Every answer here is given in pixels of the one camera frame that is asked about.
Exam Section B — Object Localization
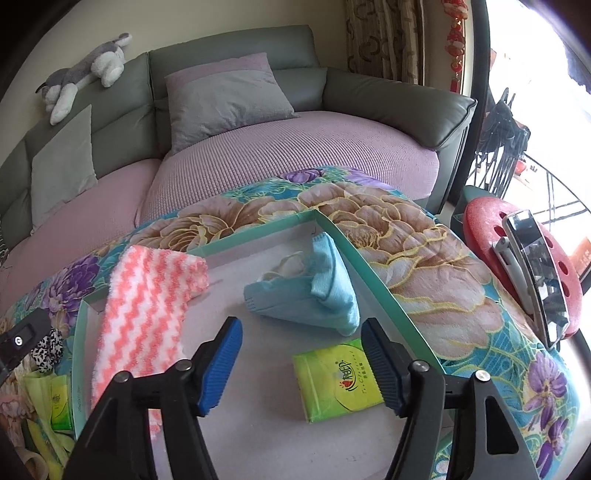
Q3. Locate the green tissue pack front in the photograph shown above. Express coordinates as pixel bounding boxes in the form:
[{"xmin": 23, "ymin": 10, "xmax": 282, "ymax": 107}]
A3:
[{"xmin": 293, "ymin": 338, "xmax": 384, "ymax": 423}]

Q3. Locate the green tissue pack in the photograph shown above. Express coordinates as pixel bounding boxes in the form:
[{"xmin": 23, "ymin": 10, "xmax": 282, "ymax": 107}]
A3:
[
  {"xmin": 50, "ymin": 375, "xmax": 73, "ymax": 431},
  {"xmin": 293, "ymin": 338, "xmax": 384, "ymax": 423}
]

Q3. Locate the pink white zigzag towel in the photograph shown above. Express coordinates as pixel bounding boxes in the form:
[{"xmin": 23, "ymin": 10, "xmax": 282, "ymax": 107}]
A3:
[{"xmin": 90, "ymin": 244, "xmax": 212, "ymax": 439}]

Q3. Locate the blue face mask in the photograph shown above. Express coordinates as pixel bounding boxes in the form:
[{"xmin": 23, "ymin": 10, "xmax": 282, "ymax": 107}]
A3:
[{"xmin": 243, "ymin": 232, "xmax": 361, "ymax": 337}]

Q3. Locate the light green cloth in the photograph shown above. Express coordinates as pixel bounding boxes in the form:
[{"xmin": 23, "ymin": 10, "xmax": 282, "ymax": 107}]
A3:
[{"xmin": 24, "ymin": 372, "xmax": 75, "ymax": 479}]

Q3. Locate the leopard print scrunchie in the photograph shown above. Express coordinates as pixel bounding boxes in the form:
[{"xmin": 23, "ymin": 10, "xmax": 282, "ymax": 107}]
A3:
[{"xmin": 30, "ymin": 328, "xmax": 64, "ymax": 374}]

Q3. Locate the teal white shallow tray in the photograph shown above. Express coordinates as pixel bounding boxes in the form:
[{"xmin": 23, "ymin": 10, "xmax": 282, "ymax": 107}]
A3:
[{"xmin": 68, "ymin": 209, "xmax": 456, "ymax": 480}]

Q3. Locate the black white patterned cushion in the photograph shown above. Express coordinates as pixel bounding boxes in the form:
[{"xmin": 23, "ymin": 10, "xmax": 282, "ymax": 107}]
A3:
[{"xmin": 0, "ymin": 226, "xmax": 9, "ymax": 266}]

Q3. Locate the floral blanket table cover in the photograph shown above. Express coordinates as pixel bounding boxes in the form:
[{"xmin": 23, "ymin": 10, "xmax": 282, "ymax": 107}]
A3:
[{"xmin": 1, "ymin": 166, "xmax": 578, "ymax": 479}]

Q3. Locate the red plastic stool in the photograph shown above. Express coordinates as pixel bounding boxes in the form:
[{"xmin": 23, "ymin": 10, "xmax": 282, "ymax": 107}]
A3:
[{"xmin": 463, "ymin": 197, "xmax": 583, "ymax": 349}]

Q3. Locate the grey cushion left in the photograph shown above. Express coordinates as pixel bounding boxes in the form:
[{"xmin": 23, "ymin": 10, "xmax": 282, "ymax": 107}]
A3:
[{"xmin": 30, "ymin": 105, "xmax": 98, "ymax": 233}]

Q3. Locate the grey sofa with pink cover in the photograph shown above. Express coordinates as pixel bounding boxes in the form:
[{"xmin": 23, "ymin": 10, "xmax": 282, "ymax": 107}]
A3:
[{"xmin": 1, "ymin": 26, "xmax": 476, "ymax": 306}]

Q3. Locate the husky plush toy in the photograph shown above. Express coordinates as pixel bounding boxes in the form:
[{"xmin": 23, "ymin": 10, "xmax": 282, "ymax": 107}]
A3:
[{"xmin": 36, "ymin": 32, "xmax": 132, "ymax": 126}]

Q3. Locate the grey purple cushion right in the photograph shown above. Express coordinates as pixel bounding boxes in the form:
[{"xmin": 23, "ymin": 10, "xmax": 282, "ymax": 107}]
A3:
[{"xmin": 165, "ymin": 52, "xmax": 297, "ymax": 155}]

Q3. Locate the beige patterned curtain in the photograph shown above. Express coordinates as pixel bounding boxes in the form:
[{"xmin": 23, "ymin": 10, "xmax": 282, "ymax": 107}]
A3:
[{"xmin": 345, "ymin": 0, "xmax": 426, "ymax": 85}]

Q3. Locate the red hanging decoration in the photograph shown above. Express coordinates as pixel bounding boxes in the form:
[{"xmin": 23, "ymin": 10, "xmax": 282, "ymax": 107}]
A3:
[{"xmin": 441, "ymin": 0, "xmax": 469, "ymax": 93}]

